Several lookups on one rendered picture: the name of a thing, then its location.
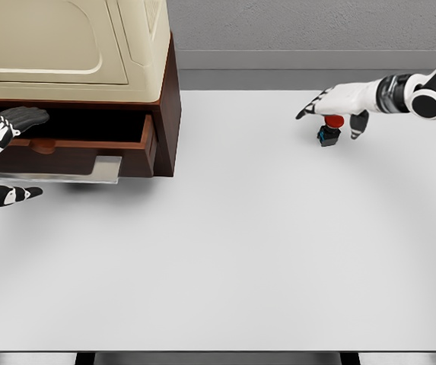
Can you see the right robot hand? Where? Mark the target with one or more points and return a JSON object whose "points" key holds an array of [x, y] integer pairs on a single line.
{"points": [[341, 99]]}

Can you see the red button switch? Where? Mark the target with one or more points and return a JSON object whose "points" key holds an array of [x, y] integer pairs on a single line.
{"points": [[330, 131]]}

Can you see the brown wooden drawer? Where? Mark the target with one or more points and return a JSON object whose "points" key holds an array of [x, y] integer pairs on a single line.
{"points": [[88, 156]]}

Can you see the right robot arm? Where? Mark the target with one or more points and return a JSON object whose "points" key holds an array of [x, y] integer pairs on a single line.
{"points": [[427, 102]]}

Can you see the round wooden drawer knob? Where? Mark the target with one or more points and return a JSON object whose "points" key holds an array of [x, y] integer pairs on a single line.
{"points": [[43, 146]]}

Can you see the brown wooden cabinet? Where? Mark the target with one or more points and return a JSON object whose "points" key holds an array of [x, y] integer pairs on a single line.
{"points": [[169, 114]]}

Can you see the beige appliance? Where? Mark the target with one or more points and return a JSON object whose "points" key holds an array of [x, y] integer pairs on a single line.
{"points": [[50, 45]]}

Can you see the silver metal plate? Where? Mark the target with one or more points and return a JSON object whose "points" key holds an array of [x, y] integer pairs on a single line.
{"points": [[107, 167]]}

